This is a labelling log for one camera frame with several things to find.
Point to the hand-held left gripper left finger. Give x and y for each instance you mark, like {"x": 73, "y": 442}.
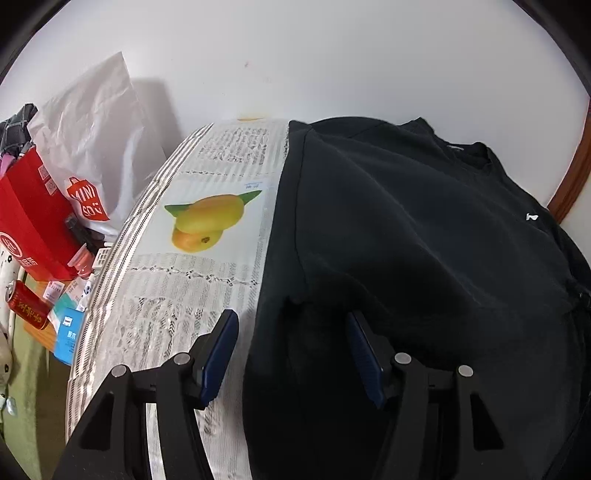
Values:
{"x": 218, "y": 355}

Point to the blue and white box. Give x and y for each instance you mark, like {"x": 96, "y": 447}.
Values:
{"x": 68, "y": 334}

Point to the fruit printed tablecloth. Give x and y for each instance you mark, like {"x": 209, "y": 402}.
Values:
{"x": 184, "y": 286}

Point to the white floral cloth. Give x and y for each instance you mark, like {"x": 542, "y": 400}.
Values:
{"x": 7, "y": 286}

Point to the red drink can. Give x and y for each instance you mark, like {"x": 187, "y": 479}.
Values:
{"x": 27, "y": 307}

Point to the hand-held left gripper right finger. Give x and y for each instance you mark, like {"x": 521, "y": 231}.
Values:
{"x": 367, "y": 364}

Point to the brown wooden door frame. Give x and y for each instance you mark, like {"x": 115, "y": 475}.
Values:
{"x": 575, "y": 170}

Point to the red paper bag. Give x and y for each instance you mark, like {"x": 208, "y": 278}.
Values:
{"x": 34, "y": 221}

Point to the black t-shirt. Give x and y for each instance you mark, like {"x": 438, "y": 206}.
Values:
{"x": 415, "y": 240}

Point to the green blanket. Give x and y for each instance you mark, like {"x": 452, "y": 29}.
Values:
{"x": 32, "y": 406}

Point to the small pink bottle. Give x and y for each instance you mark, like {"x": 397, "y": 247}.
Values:
{"x": 83, "y": 263}

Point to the dark checked cloth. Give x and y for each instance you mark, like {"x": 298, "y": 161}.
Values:
{"x": 16, "y": 127}

